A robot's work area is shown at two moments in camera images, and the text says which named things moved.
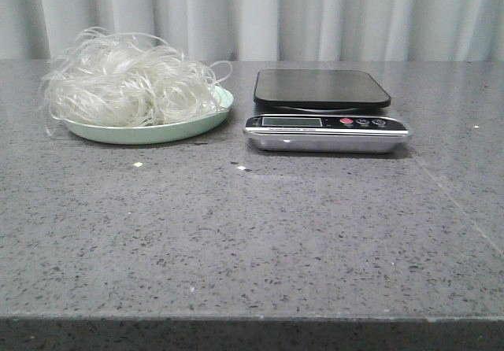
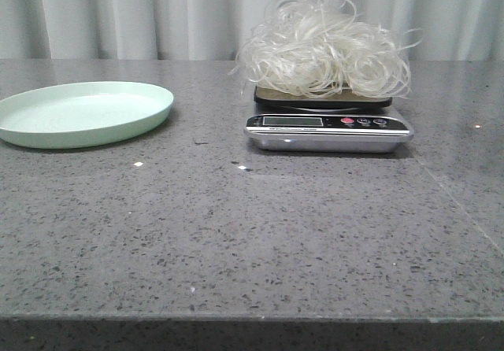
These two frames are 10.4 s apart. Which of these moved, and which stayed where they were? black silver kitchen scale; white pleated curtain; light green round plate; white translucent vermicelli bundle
Moved: light green round plate; white translucent vermicelli bundle
Stayed: white pleated curtain; black silver kitchen scale
